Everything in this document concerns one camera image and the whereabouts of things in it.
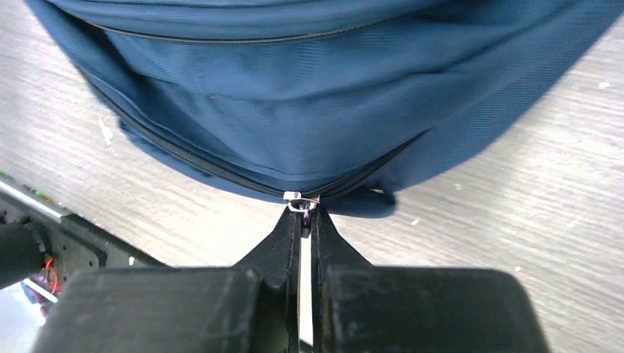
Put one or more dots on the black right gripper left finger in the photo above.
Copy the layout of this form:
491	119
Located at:
251	306

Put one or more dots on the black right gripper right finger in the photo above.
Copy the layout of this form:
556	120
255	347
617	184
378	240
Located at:
361	307

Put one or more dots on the navy blue backpack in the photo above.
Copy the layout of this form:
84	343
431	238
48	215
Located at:
347	102

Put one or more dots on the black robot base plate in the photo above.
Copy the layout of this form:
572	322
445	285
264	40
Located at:
45	244

